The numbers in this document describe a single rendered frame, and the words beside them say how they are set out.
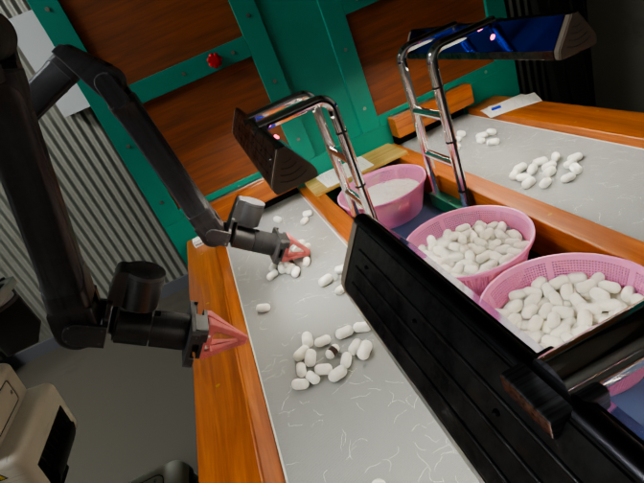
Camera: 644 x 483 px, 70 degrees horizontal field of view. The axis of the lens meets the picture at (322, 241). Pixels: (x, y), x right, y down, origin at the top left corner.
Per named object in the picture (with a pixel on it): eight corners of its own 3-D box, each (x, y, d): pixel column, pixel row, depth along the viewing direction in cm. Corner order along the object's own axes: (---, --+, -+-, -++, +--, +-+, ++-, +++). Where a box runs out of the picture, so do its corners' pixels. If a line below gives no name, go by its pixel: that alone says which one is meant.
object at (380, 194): (370, 240, 126) (363, 222, 124) (343, 215, 146) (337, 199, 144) (440, 205, 128) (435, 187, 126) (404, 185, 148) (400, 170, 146)
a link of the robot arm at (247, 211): (202, 229, 114) (203, 241, 106) (215, 185, 110) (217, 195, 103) (249, 239, 118) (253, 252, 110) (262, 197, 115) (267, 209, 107)
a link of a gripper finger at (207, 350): (248, 308, 80) (194, 299, 77) (254, 330, 74) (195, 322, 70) (238, 340, 82) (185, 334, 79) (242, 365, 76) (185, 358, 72)
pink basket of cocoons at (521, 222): (493, 333, 82) (482, 293, 78) (389, 294, 103) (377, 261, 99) (567, 252, 93) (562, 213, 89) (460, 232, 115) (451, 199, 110)
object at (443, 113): (471, 227, 114) (426, 47, 94) (432, 204, 132) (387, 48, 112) (536, 195, 116) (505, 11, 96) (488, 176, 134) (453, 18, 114)
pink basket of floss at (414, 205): (416, 236, 121) (406, 204, 117) (333, 239, 136) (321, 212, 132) (445, 187, 139) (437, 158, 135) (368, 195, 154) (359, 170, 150)
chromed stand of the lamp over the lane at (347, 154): (329, 300, 110) (250, 126, 90) (308, 266, 128) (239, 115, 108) (398, 264, 112) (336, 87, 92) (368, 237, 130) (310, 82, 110)
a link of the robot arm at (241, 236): (224, 241, 114) (226, 249, 109) (232, 216, 112) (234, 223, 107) (251, 246, 117) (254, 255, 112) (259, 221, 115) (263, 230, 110)
